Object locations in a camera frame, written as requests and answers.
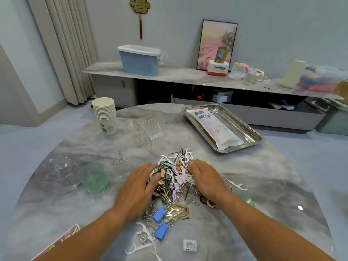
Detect grey green storage bin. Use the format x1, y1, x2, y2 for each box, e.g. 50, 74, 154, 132
310, 98, 348, 135

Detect person's right forearm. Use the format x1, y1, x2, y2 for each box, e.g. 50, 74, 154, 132
220, 193, 335, 261

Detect clear bag of snacks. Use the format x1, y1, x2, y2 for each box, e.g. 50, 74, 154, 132
228, 62, 248, 80

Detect person's left forearm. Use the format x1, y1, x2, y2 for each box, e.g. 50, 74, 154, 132
35, 206, 137, 261

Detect clear round plastic bowl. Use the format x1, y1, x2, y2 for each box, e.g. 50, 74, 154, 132
35, 155, 82, 194

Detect cream paper roll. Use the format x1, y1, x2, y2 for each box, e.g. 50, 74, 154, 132
281, 59, 308, 89

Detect framed pink picture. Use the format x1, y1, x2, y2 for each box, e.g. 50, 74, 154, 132
196, 19, 238, 71

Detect colourful matchbox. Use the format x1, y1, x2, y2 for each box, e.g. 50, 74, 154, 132
32, 224, 81, 261

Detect person's right hand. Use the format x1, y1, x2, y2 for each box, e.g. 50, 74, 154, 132
187, 159, 235, 207

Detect loose papers in cabinet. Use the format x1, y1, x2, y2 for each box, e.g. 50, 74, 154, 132
269, 100, 297, 111

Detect clear printed plastic bag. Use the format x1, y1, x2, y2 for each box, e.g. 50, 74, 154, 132
193, 108, 244, 151

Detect clear storage box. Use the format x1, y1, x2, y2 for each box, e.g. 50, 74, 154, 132
298, 65, 348, 93

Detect translucent green plastic cup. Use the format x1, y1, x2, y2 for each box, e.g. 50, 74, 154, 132
80, 162, 108, 195

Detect pale green plastic lid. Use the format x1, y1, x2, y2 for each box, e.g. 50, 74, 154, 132
234, 187, 256, 207

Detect red gold wall hanging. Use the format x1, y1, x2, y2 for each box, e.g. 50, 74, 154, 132
129, 0, 151, 40

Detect clear ribbed organizer box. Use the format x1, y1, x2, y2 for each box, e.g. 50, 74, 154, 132
133, 116, 166, 153

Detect grey cabinet with marble top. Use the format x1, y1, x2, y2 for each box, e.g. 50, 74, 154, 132
83, 61, 338, 133

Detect small colourful box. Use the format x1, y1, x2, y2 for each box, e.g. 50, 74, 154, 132
214, 46, 229, 63

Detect blue storage box white lid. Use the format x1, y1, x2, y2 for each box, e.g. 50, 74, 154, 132
117, 44, 163, 76

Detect beige curtain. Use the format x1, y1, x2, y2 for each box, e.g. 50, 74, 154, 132
26, 0, 99, 105

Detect cardboard box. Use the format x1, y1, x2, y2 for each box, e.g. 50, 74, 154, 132
333, 80, 348, 104

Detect metal tray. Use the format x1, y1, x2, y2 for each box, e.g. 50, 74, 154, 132
182, 104, 265, 154

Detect white and red small box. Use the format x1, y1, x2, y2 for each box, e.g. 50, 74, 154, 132
207, 59, 230, 77

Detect group of white paper cups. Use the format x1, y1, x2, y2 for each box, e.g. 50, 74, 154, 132
91, 97, 117, 136

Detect pile of floss picks and clips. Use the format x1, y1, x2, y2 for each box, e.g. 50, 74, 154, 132
125, 148, 248, 259

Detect white box in cabinet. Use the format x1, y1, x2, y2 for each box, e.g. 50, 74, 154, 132
212, 91, 235, 104

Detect person's left hand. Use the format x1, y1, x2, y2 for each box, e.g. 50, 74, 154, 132
113, 163, 162, 223

